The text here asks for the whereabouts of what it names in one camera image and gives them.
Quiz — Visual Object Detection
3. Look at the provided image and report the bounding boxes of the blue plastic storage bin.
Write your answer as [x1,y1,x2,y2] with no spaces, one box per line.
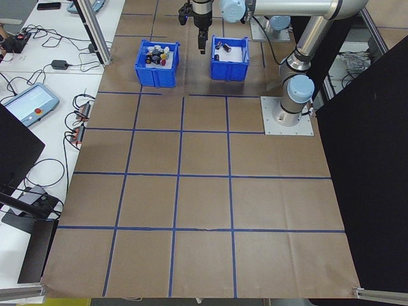
[209,34,250,82]
[133,38,181,87]

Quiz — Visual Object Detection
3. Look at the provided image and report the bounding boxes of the light blue teach pendant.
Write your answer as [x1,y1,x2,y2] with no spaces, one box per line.
[66,0,108,15]
[0,82,61,128]

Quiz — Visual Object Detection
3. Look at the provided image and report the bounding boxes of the black smartphone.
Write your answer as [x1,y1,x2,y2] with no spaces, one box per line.
[36,1,62,11]

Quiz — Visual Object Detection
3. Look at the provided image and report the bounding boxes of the white side table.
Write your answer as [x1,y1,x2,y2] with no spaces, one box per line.
[0,0,127,77]
[0,73,105,288]

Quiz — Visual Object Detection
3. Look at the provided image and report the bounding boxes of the black device red parts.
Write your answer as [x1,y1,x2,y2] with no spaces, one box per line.
[3,31,33,54]

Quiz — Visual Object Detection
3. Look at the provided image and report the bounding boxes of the black monitor panel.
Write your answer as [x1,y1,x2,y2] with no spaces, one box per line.
[0,103,46,192]

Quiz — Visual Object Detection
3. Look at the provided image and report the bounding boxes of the black monitor stand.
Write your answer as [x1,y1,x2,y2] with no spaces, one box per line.
[0,183,64,237]

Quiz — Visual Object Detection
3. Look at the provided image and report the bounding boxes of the black flat panel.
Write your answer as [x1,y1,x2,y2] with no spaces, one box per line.
[17,219,60,284]

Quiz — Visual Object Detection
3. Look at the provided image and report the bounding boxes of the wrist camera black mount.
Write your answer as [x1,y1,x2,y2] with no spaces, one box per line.
[177,3,193,26]

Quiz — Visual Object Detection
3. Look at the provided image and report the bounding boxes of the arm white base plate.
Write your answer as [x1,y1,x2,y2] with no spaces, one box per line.
[250,24,293,43]
[260,96,315,136]

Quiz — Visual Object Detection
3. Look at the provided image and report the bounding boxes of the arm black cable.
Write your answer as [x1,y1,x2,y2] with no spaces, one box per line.
[242,6,289,67]

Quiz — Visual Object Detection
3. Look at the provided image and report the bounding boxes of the tall aluminium profile post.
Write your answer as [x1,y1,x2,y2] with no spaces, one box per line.
[71,0,113,66]

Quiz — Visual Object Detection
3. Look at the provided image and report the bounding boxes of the black orange cable adapter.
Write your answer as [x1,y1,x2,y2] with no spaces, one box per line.
[71,124,86,148]
[73,101,93,124]

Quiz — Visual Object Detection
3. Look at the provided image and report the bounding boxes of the white cable bundle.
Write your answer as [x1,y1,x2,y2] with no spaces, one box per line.
[337,52,372,73]

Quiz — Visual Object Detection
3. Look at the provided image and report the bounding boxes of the metal V-shaped bar frame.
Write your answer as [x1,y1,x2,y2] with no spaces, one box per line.
[320,8,390,105]

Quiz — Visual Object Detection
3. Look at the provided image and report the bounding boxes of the black fabric frame cover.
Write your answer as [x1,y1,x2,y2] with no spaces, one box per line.
[289,14,408,291]

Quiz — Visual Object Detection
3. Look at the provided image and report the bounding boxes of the aluminium profile table bracket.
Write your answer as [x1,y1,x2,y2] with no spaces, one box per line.
[0,284,48,303]
[351,286,408,304]

